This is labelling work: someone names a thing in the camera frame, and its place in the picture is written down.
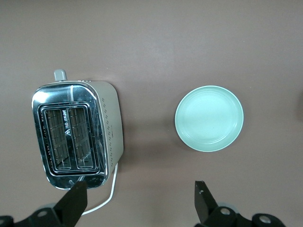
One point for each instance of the silver two-slot toaster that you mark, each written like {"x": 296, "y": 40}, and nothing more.
{"x": 111, "y": 123}

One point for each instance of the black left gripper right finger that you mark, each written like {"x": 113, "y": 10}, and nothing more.
{"x": 204, "y": 203}

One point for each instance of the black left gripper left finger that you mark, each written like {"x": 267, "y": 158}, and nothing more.
{"x": 73, "y": 203}

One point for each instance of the light green round plate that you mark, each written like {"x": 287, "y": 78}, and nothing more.
{"x": 209, "y": 118}

